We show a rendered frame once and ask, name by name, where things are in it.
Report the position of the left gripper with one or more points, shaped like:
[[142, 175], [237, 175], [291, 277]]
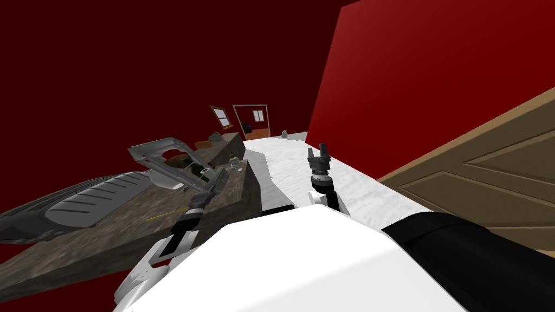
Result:
[[203, 199]]

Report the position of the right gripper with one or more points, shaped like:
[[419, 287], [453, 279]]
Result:
[[319, 165]]

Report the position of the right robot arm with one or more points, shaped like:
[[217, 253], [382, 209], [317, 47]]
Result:
[[468, 260]]

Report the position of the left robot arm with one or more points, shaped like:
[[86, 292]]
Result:
[[180, 236]]

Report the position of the white cylinder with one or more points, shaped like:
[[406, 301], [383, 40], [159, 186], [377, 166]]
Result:
[[208, 173]]

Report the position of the thin yellow stick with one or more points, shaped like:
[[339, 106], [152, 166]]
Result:
[[167, 215]]

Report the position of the red door with window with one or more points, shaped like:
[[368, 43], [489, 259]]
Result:
[[253, 125]]

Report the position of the wooden framed window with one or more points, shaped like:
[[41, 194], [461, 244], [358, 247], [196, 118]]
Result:
[[221, 117]]

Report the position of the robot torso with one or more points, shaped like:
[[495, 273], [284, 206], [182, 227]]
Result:
[[295, 268]]

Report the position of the grey ridged draining board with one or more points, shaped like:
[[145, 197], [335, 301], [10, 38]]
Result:
[[82, 203]]

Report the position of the brown panelled wooden door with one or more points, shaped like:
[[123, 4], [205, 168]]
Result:
[[490, 177]]

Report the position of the grey angular frame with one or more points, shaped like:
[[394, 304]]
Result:
[[149, 156]]

